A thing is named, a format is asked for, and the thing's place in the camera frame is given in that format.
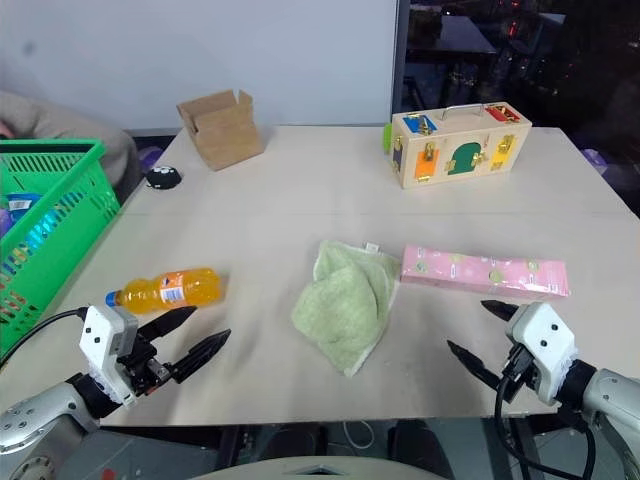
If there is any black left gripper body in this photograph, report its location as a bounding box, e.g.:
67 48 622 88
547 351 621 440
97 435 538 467
116 327 177 397

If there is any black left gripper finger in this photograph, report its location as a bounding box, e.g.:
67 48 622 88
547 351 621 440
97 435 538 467
136 305 198 347
171 328 233 385

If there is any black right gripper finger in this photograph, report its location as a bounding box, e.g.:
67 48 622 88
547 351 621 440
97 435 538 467
445 339 505 392
480 299 521 324

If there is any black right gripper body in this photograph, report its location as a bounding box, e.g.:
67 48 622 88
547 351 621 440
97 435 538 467
499 343 541 403

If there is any green plastic basket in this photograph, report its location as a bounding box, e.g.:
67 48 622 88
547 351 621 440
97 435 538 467
0 139 122 352

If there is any orange soda bottle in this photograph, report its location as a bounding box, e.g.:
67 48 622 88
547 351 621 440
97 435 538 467
104 267 224 317

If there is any long pink patterned box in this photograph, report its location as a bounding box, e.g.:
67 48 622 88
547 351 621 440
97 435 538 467
398 243 573 302

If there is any black round paw-print object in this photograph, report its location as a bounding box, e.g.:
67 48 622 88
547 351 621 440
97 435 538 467
145 165 183 191

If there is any light green towel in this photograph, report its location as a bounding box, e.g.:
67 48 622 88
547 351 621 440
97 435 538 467
291 239 402 378

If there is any wooden latch lock box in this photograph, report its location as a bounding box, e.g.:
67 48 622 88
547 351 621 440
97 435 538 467
383 103 533 191

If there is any grey robot torso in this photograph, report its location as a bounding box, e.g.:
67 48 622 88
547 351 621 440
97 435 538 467
207 452 404 480

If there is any purple bag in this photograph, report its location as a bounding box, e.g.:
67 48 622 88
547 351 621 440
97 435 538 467
581 146 614 175

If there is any blue container with white label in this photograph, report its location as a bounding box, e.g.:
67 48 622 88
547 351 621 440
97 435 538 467
3 191 44 227

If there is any open brown cardboard box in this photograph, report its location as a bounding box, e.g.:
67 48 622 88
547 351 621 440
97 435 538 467
175 88 265 173

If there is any person in beige clothing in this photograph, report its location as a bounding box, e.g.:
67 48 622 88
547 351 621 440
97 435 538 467
0 89 142 202

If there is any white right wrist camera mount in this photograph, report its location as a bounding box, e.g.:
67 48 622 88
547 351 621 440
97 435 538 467
504 301 580 407

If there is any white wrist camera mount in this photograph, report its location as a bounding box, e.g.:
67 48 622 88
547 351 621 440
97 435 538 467
504 301 580 407
78 305 139 407

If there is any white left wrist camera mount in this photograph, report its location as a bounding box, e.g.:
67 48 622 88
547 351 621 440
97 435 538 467
78 305 139 407

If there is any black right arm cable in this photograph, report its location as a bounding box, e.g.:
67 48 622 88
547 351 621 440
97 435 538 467
493 372 599 480

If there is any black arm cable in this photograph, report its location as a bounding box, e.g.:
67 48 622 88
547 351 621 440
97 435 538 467
493 372 599 480
0 307 87 365

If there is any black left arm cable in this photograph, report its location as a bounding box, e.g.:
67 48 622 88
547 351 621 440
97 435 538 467
0 307 87 365

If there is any white cable under table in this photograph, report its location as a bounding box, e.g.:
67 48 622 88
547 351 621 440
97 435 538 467
341 419 376 450

